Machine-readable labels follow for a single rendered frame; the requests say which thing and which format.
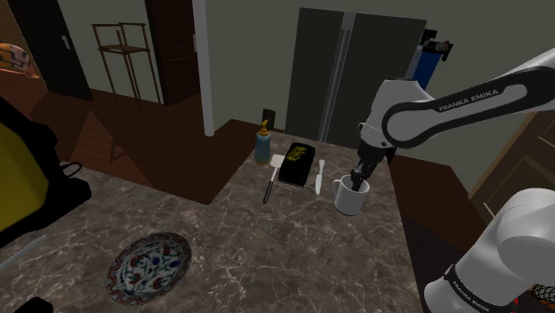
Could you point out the blue soap dispenser yellow pump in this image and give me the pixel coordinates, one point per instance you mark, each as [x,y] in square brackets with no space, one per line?
[262,147]

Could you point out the light brown wooden door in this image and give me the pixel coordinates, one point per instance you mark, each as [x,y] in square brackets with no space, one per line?
[520,169]

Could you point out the white knife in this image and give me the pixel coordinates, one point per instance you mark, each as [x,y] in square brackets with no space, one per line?
[319,177]

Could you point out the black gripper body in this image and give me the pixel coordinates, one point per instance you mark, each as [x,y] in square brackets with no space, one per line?
[374,155]

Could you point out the white mug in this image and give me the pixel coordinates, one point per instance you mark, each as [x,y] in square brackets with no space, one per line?
[349,201]

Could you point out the yellow and black appliance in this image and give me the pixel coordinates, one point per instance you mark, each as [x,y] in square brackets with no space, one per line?
[21,182]

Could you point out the floral patterned plate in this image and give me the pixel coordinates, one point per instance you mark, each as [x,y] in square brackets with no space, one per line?
[149,268]

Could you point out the dark grey refrigerator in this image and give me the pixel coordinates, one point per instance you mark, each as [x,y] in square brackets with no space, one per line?
[368,78]

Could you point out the black wall socket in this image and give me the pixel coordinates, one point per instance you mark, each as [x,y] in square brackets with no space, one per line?
[269,118]

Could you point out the dark brown door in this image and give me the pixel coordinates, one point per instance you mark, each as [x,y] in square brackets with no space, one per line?
[173,47]

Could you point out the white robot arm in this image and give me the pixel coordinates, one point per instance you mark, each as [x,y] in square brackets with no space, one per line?
[477,97]

